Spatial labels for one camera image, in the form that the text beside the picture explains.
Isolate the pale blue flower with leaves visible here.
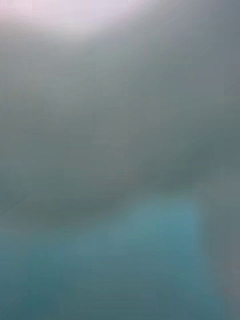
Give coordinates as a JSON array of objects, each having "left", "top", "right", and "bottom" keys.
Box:
[{"left": 0, "top": 29, "right": 240, "bottom": 320}]

